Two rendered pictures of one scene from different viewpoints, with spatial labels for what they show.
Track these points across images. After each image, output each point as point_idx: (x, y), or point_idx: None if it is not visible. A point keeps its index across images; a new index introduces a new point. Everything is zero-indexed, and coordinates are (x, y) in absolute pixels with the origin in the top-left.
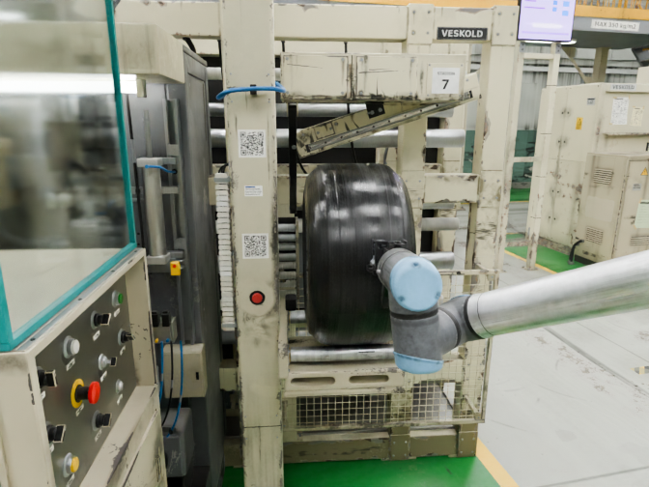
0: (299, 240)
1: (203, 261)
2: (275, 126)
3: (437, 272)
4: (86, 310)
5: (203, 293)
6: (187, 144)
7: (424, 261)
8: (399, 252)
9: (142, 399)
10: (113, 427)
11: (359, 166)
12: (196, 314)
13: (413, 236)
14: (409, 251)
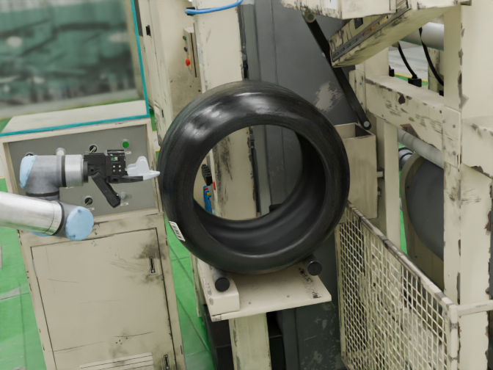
0: (431, 169)
1: (300, 152)
2: (223, 40)
3: (21, 168)
4: (84, 141)
5: (292, 181)
6: (257, 43)
7: (25, 158)
8: (61, 155)
9: (142, 213)
10: (114, 215)
11: (227, 89)
12: (270, 194)
13: (177, 165)
14: (65, 157)
